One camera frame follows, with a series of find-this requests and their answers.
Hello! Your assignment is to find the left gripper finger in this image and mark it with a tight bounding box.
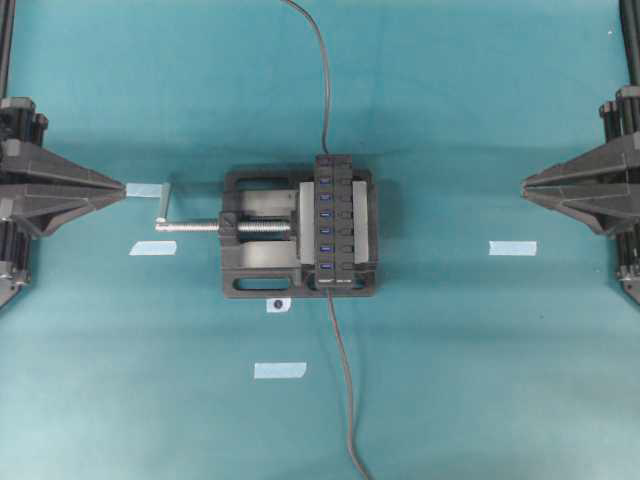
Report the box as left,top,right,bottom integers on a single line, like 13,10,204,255
4,139,124,190
4,189,125,236

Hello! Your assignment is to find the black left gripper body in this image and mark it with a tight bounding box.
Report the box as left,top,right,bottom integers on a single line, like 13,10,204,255
1,97,48,300

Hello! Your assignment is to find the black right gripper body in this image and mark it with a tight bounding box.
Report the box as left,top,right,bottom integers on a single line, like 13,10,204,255
597,85,640,304

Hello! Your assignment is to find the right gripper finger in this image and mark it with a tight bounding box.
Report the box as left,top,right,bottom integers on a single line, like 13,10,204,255
522,189,639,236
521,138,639,193

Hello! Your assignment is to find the black multiport USB hub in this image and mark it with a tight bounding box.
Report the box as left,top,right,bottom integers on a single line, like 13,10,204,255
314,155,355,289

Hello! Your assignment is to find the blue tape strip upper left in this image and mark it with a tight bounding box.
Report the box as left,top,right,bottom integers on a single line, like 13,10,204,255
126,183,163,198

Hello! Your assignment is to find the blue tape strip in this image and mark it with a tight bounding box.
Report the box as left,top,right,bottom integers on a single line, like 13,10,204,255
129,240,177,256
126,183,163,198
488,240,538,256
254,362,307,380

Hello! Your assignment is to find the blue tape strip right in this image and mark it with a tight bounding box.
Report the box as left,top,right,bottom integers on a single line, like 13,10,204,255
488,240,538,256

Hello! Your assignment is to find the black bench vise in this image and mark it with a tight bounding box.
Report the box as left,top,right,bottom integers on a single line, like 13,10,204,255
155,166,378,299

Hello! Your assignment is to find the white sticker with dark dot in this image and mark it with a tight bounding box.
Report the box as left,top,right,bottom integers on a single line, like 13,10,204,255
266,298,291,313

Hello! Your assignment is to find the blue tape strip bottom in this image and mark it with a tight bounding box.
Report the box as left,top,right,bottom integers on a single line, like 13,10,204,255
254,362,307,380

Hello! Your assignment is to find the black right frame post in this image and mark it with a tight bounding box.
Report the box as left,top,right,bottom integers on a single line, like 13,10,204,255
619,0,639,86

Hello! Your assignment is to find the black frame post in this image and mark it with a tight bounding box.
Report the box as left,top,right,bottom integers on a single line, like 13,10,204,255
619,0,639,86
0,0,16,98

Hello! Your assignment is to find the black left frame post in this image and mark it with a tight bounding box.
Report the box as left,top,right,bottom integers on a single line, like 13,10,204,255
0,0,16,98

